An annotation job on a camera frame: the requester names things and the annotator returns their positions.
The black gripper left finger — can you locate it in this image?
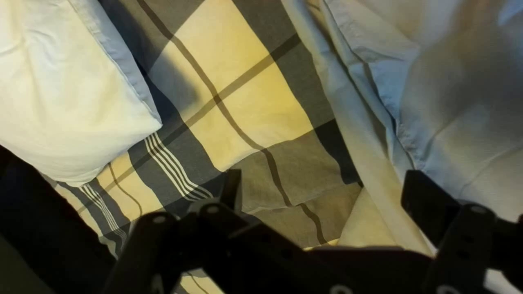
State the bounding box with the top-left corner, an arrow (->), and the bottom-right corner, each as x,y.
101,170 -> 255,294

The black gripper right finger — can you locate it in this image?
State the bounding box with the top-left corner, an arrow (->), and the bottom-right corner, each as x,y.
400,170 -> 523,294

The light grey cloth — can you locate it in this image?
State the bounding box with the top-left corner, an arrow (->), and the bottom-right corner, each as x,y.
283,0 -> 523,294

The white pillow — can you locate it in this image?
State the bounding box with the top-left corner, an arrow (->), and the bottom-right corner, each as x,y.
0,0 -> 162,186

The plaid yellow grey comforter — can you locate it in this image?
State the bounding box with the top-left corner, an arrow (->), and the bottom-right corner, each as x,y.
47,0 -> 364,294

